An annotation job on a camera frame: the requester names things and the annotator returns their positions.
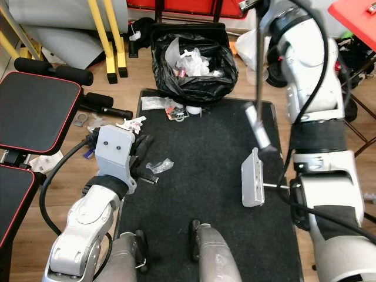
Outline broom with white handle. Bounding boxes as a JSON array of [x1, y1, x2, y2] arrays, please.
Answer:
[[244, 0, 274, 150]]

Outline black floor mat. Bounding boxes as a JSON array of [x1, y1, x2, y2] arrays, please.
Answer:
[[117, 88, 306, 282]]

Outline clear crumpled plastic wrap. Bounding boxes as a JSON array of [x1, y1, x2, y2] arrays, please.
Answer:
[[146, 157, 175, 175]]

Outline silver plastic wrapper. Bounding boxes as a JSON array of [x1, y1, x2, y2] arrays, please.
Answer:
[[141, 96, 174, 111]]

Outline orange black packet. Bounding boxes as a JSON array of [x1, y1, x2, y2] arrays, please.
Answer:
[[167, 105, 189, 122]]

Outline translucent white plastic piece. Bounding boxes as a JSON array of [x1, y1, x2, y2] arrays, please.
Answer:
[[88, 115, 109, 133]]

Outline small black plastic clip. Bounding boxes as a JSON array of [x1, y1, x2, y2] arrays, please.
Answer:
[[85, 132, 100, 147]]

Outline thin black foam roller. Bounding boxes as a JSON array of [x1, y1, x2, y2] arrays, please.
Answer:
[[79, 91, 134, 120]]

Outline black rubbish bag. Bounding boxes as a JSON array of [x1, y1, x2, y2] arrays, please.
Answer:
[[150, 23, 240, 105]]

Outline white flat card box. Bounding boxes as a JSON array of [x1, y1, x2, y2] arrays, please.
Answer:
[[29, 153, 62, 174]]

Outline grey left robot leg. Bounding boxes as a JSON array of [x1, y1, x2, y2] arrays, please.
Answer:
[[103, 230, 147, 282]]

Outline grey robot leg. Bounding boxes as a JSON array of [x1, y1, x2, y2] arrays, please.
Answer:
[[189, 219, 244, 282], [103, 230, 147, 282]]

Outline plain black bench pad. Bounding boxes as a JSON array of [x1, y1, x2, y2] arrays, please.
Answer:
[[0, 72, 83, 156]]

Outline thick black foam roller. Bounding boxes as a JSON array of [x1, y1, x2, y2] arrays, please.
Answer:
[[15, 57, 95, 87]]

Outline grey right robot leg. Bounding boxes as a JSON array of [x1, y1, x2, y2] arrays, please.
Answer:
[[189, 219, 244, 282]]

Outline clear plastic bowl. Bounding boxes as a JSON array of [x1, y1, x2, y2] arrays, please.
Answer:
[[247, 65, 262, 86]]

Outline large grey padded cushion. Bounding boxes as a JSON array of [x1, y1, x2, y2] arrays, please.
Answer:
[[9, 23, 103, 65]]

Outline white plastic bag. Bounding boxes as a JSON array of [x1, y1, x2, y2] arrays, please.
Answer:
[[235, 26, 262, 71]]

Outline red metal cart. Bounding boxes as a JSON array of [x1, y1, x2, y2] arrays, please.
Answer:
[[126, 0, 247, 18]]

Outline black dumbbell red collars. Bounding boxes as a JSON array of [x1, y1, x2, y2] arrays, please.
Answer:
[[264, 56, 288, 89]]

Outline red table top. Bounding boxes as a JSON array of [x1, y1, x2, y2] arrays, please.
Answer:
[[328, 0, 376, 51]]

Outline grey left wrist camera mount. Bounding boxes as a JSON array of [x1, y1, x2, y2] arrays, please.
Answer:
[[94, 125, 137, 193]]

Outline grey metal bracket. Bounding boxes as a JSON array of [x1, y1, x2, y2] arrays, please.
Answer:
[[73, 112, 92, 127]]

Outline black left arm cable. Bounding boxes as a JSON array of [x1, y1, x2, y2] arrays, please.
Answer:
[[39, 132, 102, 236]]

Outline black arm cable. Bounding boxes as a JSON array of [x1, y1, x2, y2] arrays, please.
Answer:
[[39, 132, 102, 236], [276, 0, 376, 227]]

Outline yellow metal frame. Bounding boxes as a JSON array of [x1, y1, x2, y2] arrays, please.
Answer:
[[88, 0, 129, 84], [0, 18, 19, 62]]

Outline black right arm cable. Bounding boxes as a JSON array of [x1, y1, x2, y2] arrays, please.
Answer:
[[276, 0, 376, 227]]

